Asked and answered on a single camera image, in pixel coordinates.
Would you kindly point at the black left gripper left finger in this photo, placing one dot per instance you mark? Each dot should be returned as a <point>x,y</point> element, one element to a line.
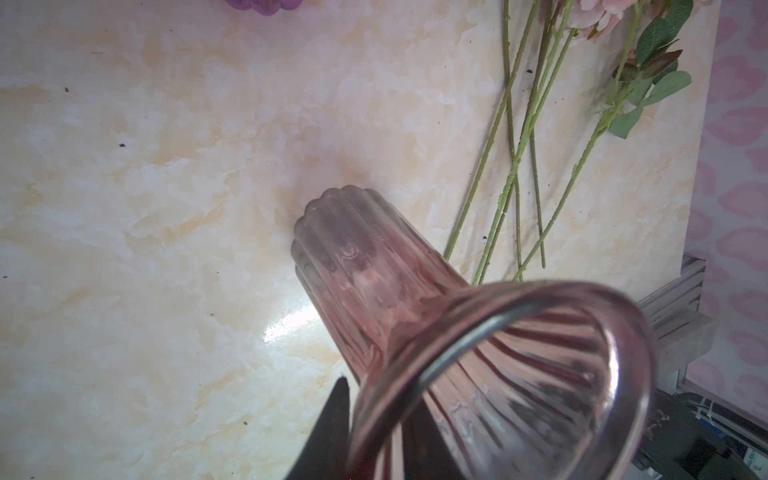
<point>325,451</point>

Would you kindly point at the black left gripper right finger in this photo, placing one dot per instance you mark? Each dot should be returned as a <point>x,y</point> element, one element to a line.
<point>425,453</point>

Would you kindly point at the dark red glass vase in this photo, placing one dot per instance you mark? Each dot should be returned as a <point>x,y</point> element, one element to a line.
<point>525,380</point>

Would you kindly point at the purple gradient glass vase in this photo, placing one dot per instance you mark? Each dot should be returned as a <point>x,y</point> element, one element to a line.
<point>265,7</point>

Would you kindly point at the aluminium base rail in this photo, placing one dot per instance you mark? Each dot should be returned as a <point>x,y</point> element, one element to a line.
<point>684,333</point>

